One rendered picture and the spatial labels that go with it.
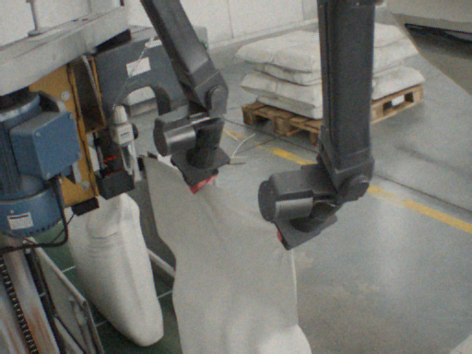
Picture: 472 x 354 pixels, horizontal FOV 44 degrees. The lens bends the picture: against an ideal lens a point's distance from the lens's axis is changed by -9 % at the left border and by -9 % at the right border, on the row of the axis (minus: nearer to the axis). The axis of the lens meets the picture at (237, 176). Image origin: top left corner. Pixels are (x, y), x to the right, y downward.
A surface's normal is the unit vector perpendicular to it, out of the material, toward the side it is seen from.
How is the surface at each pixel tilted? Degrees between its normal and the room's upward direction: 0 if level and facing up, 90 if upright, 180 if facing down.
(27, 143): 90
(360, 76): 120
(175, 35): 96
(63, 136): 90
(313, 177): 34
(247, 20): 90
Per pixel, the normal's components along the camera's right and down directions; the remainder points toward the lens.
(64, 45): 0.96, 0.00
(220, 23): 0.58, 0.27
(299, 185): 0.18, -0.61
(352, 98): 0.24, 0.80
